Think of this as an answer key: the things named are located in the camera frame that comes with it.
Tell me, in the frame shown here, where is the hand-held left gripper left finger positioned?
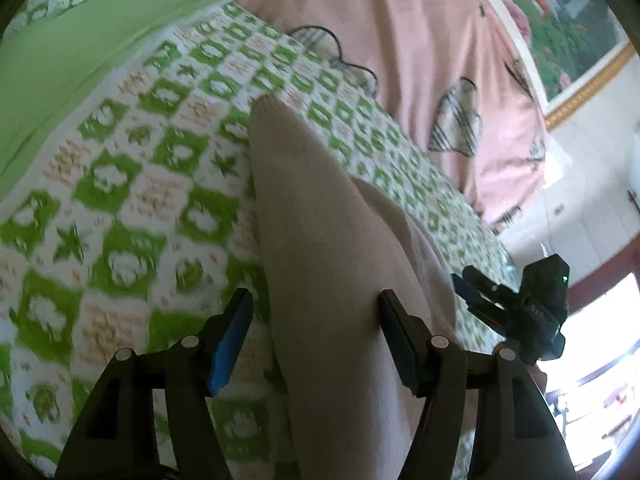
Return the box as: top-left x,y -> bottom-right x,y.
54,287 -> 254,480

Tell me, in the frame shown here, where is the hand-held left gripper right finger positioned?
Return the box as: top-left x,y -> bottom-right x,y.
378,290 -> 576,480

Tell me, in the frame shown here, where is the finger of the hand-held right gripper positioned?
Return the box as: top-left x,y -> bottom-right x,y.
462,265 -> 503,293
451,273 -> 508,333

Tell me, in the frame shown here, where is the beige knitted sweater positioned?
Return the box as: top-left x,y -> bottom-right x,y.
247,95 -> 481,480

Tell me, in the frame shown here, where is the green checkered blanket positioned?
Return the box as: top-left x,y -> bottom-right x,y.
0,0 -> 516,480

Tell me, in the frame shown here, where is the pink quilt with plaid hearts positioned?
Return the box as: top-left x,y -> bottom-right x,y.
155,0 -> 551,233

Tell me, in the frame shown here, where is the framed flower picture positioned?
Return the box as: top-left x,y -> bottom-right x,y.
470,0 -> 637,132

